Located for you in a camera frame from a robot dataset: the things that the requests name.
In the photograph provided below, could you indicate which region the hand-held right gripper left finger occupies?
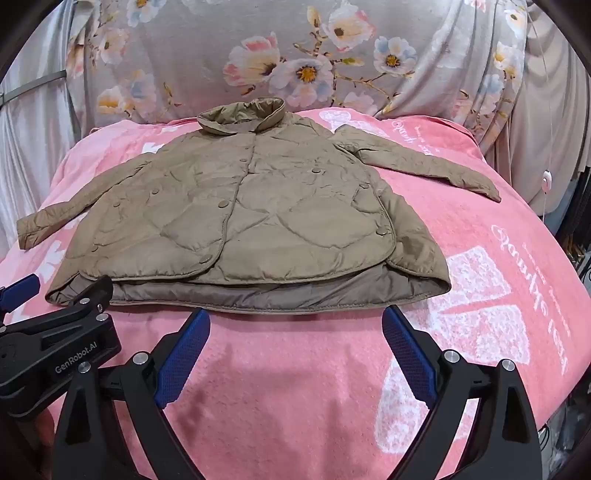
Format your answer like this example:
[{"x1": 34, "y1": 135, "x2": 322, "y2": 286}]
[{"x1": 53, "y1": 308, "x2": 212, "y2": 480}]

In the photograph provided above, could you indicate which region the khaki quilted jacket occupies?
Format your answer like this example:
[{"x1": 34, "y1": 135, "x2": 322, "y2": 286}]
[{"x1": 17, "y1": 96, "x2": 502, "y2": 315}]

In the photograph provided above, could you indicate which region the grey curtain strap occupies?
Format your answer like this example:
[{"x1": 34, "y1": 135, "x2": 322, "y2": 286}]
[{"x1": 0, "y1": 68, "x2": 71, "y2": 104}]

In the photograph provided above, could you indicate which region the grey satin curtain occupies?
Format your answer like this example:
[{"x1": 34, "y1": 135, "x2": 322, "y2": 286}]
[{"x1": 0, "y1": 37, "x2": 88, "y2": 250}]

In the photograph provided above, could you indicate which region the white cable with switch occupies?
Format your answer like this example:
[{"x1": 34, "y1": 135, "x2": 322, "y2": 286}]
[{"x1": 526, "y1": 16, "x2": 554, "y2": 219}]

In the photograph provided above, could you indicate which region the beige cloth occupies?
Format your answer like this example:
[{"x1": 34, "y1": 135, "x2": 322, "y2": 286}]
[{"x1": 505, "y1": 44, "x2": 591, "y2": 215}]

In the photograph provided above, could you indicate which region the pink printed blanket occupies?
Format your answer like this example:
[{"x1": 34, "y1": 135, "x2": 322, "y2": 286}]
[{"x1": 0, "y1": 107, "x2": 583, "y2": 480}]

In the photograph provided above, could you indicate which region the grey floral blanket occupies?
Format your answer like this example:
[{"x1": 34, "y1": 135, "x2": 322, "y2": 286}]
[{"x1": 65, "y1": 0, "x2": 532, "y2": 148}]

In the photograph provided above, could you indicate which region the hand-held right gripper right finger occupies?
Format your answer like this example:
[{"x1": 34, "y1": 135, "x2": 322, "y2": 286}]
[{"x1": 382, "y1": 305, "x2": 542, "y2": 480}]

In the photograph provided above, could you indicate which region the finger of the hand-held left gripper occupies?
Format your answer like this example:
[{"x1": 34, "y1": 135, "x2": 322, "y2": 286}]
[
  {"x1": 54, "y1": 275, "x2": 115, "y2": 319},
  {"x1": 0, "y1": 274, "x2": 41, "y2": 329}
]

